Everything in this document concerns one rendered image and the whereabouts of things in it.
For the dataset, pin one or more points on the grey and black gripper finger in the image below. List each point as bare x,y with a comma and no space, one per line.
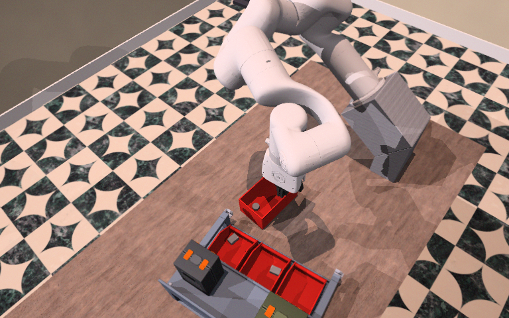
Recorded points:
283,192
278,190

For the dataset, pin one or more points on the red bin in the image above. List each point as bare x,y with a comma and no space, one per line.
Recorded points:
259,262
234,255
265,194
301,287

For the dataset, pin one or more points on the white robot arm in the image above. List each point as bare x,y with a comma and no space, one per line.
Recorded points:
247,56

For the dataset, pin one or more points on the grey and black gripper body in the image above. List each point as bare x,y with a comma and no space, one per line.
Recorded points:
276,174

